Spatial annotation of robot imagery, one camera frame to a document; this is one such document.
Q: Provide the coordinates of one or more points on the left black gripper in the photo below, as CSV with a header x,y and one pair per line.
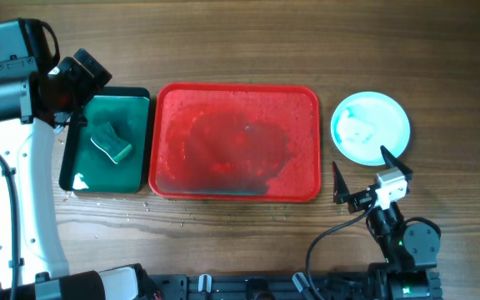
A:
x,y
88,86

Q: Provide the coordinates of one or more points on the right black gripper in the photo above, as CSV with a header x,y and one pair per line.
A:
x,y
360,200

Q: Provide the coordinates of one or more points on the green yellow scrub sponge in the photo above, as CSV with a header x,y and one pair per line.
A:
x,y
105,138

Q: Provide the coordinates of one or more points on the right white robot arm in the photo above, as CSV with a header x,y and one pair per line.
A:
x,y
409,246

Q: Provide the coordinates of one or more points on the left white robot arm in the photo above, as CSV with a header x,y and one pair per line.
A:
x,y
32,261

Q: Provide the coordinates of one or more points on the black tray with green water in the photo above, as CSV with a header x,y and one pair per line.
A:
x,y
88,169

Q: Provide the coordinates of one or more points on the red plastic tray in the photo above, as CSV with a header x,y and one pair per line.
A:
x,y
240,142

